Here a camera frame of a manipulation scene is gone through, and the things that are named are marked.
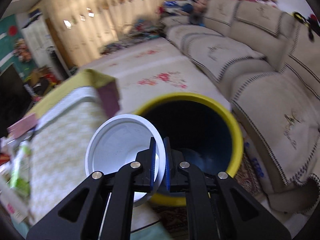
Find black yellow plush toy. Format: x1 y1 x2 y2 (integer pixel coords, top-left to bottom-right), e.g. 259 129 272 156
293 12 320 42

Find yellow rimmed dark trash bin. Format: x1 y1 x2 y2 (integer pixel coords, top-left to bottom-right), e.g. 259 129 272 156
132 92 244 207

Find floral cream floor mat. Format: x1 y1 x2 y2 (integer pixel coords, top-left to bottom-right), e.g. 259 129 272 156
80 38 231 114

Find beige fabric sofa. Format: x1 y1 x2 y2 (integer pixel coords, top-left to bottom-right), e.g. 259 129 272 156
161 0 319 213

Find pink artificial flower bunch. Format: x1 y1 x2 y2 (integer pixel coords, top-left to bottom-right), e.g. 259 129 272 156
14 38 32 63

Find cream embroidered curtains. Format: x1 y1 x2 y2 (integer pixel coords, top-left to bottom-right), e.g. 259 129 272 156
36 0 169 67

